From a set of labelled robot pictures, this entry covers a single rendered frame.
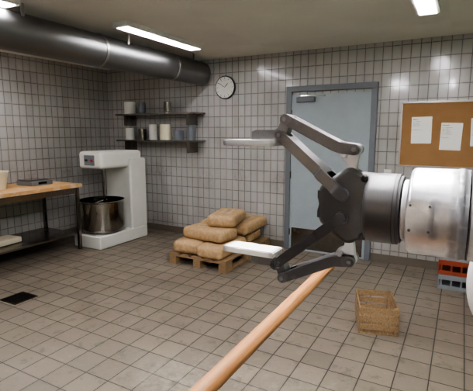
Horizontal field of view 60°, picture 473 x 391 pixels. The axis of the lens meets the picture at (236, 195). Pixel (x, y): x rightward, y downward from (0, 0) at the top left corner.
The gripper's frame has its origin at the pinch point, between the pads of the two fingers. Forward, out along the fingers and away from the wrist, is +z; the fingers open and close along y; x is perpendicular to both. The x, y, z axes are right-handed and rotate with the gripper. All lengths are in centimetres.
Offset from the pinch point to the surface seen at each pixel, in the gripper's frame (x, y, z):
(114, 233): 359, 132, 393
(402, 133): 463, -8, 36
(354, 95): 462, -52, 93
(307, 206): 462, 88, 148
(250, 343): 14.7, 28.8, 5.3
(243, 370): 178, 149, 92
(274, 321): 25.0, 29.1, 5.2
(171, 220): 465, 131, 375
